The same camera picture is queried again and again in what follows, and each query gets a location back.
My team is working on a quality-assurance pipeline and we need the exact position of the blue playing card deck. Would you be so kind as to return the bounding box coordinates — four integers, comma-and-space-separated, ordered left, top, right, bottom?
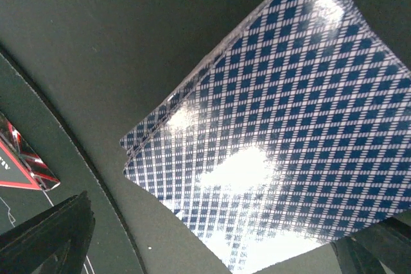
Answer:
120, 0, 410, 273

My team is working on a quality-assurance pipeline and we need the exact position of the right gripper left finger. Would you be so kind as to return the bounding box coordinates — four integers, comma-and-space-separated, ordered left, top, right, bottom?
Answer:
1, 191, 95, 273

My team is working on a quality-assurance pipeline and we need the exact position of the round black poker mat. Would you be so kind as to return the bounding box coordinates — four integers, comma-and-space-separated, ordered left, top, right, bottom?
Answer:
1, 50, 146, 273

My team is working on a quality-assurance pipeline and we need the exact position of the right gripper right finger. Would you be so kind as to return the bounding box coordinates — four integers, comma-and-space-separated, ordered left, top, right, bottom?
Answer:
331, 218, 410, 273

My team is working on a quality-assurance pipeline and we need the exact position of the red triangular dealer marker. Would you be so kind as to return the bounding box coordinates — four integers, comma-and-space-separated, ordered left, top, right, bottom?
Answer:
1, 115, 60, 191

